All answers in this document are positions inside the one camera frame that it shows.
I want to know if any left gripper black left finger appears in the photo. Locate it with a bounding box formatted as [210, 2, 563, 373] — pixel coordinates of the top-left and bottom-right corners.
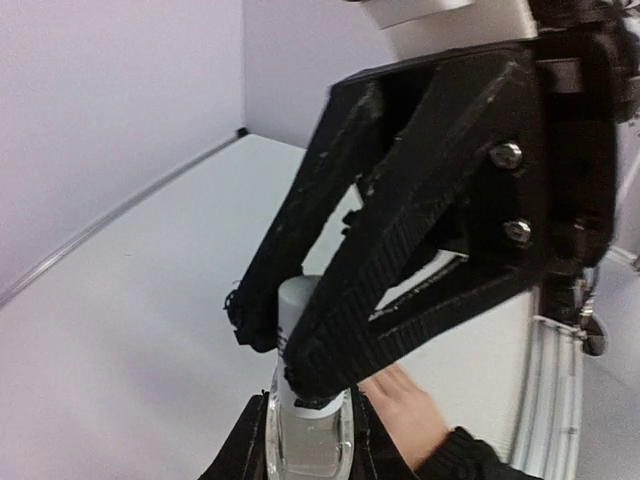
[199, 393, 265, 480]

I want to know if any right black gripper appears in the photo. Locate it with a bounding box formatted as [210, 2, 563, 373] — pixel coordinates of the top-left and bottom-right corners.
[329, 0, 640, 321]

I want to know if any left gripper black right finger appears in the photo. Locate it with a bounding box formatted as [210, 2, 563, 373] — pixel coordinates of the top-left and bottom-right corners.
[349, 388, 415, 480]

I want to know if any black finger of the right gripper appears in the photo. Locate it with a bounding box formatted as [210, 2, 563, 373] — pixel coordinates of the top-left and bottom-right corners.
[225, 80, 385, 353]
[277, 47, 556, 401]

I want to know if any clear nail polish bottle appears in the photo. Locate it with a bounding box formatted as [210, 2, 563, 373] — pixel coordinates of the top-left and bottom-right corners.
[265, 372, 354, 480]

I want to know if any white nail polish cap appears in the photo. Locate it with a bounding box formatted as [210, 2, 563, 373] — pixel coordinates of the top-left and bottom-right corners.
[272, 275, 345, 420]

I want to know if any black sleeved forearm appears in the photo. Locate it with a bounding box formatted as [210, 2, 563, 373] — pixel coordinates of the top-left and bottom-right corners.
[414, 427, 536, 480]

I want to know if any person's bare hand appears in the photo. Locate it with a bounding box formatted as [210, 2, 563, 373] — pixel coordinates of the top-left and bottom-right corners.
[359, 364, 450, 471]

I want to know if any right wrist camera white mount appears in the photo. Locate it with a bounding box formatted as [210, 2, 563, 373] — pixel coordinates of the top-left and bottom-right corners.
[359, 0, 537, 60]

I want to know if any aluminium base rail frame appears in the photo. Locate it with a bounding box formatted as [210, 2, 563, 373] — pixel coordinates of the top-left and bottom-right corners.
[509, 290, 586, 479]

